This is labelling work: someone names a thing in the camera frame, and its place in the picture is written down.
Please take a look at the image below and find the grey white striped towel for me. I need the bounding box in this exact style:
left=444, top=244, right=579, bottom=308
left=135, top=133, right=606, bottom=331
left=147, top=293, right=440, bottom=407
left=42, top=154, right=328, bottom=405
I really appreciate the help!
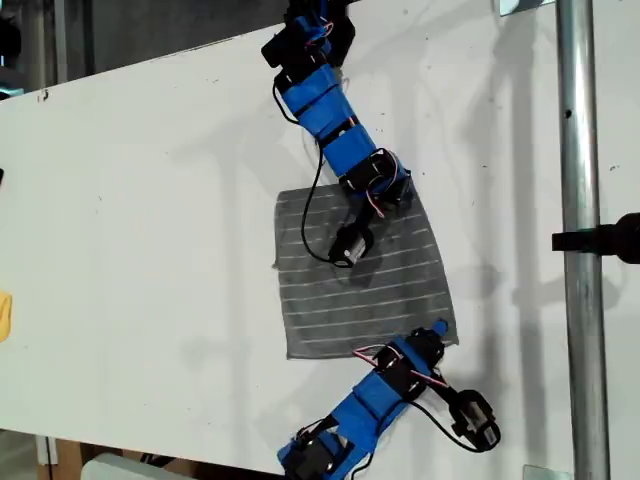
left=271, top=182, right=461, bottom=361

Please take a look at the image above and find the black clamp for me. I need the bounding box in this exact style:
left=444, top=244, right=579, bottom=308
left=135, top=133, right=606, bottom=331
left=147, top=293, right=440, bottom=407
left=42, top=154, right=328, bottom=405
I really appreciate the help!
left=551, top=212, right=640, bottom=266

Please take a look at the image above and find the wooden table leg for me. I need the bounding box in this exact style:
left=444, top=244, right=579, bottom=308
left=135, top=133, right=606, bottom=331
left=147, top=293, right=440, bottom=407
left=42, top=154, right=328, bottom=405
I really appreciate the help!
left=54, top=438, right=87, bottom=480

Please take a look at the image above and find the yellow object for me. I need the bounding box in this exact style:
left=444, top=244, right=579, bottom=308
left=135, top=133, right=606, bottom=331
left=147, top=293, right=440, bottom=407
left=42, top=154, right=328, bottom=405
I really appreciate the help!
left=0, top=291, right=14, bottom=344

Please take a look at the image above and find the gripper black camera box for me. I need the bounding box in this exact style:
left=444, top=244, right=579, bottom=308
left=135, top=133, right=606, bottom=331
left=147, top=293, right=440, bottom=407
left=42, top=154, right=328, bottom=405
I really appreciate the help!
left=448, top=388, right=502, bottom=452
left=326, top=223, right=375, bottom=270

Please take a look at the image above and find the camera black cable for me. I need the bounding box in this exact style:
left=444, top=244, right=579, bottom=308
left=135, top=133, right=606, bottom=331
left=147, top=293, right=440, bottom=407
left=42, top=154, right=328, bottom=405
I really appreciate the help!
left=271, top=82, right=334, bottom=264
left=412, top=397, right=489, bottom=455

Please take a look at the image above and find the steel post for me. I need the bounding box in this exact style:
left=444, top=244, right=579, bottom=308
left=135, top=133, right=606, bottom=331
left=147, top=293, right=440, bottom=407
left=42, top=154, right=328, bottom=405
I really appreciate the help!
left=554, top=0, right=612, bottom=480

